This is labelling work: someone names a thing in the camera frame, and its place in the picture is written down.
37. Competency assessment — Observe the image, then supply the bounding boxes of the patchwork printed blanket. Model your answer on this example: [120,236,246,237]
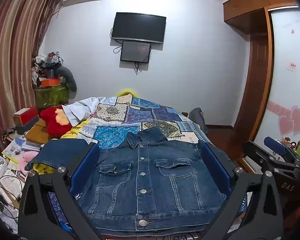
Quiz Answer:
[46,95,253,240]

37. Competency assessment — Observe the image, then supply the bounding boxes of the large black wall television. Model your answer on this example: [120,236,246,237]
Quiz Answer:
[110,12,167,44]

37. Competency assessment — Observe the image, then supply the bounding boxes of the yellow plush headboard cushion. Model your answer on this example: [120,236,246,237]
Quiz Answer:
[116,88,138,98]

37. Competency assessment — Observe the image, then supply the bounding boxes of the pink plush toy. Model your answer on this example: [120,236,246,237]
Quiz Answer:
[18,152,41,178]

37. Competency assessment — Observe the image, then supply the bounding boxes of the wooden wardrobe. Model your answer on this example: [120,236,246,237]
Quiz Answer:
[222,0,300,146]

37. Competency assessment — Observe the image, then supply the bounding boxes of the grey-blue backpack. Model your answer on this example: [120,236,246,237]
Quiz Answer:
[188,107,208,136]

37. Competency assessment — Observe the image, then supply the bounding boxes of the red box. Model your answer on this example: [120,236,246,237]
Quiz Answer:
[13,106,39,126]

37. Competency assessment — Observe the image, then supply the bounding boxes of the green storage box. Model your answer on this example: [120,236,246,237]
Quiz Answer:
[34,82,69,108]

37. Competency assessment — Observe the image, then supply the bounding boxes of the brown wooden box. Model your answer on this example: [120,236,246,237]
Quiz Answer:
[24,119,52,145]

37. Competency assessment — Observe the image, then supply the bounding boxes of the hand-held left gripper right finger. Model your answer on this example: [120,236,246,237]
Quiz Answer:
[201,143,284,240]

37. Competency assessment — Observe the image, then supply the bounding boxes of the stack of books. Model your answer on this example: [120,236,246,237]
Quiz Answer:
[1,136,44,166]

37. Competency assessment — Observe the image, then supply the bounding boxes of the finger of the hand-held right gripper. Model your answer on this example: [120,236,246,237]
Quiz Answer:
[242,141,273,174]
[264,136,300,167]

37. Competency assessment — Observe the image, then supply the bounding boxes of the yellow fleece blanket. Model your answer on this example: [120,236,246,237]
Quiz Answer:
[32,119,97,176]

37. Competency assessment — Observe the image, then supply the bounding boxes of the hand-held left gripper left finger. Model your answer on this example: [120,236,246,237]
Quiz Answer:
[17,143,105,240]

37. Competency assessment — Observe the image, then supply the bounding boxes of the grey plush pillow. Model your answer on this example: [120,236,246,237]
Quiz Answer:
[56,66,78,98]

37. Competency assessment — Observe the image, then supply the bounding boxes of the red plush toy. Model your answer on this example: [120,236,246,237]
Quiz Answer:
[39,107,73,140]

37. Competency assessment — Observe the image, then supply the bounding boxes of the orange box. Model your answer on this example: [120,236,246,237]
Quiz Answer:
[39,78,62,88]

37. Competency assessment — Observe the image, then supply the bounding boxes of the pile of assorted clutter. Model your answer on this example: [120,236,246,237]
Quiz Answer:
[31,51,65,81]

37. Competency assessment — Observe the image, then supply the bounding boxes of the small black wall monitor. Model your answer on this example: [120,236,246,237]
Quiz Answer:
[120,40,152,64]

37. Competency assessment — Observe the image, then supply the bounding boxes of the striped brown curtain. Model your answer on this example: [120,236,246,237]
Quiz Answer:
[0,0,63,155]

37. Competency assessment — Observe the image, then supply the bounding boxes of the sliding door with heart stickers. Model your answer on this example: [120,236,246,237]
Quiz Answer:
[254,5,300,155]

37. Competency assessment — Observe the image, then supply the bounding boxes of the blue denim jacket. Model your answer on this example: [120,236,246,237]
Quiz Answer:
[25,126,237,233]

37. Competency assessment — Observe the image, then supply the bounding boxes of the white cloth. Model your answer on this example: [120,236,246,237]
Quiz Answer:
[61,97,108,128]

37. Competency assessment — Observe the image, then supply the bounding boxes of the dark grey box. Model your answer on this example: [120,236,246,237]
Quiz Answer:
[16,116,41,135]

